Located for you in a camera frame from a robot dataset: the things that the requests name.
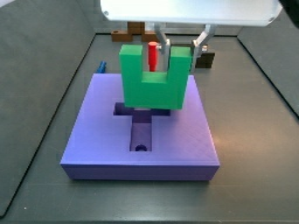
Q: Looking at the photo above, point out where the purple board with cross slot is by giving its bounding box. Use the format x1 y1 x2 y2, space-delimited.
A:
61 73 221 180

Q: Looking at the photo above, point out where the red hexagonal peg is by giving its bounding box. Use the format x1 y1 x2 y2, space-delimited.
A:
147 41 158 72

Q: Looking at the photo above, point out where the blue peg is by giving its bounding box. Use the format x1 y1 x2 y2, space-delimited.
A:
98 61 107 74

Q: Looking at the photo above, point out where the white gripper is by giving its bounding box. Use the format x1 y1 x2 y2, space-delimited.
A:
101 0 284 72

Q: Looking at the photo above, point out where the brown T-shaped block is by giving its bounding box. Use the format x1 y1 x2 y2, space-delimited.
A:
111 22 158 42

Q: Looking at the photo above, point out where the green U-shaped block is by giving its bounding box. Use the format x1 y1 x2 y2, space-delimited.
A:
119 45 193 109

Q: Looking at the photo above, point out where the black fixture block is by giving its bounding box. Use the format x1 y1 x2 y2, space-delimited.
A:
196 45 216 68

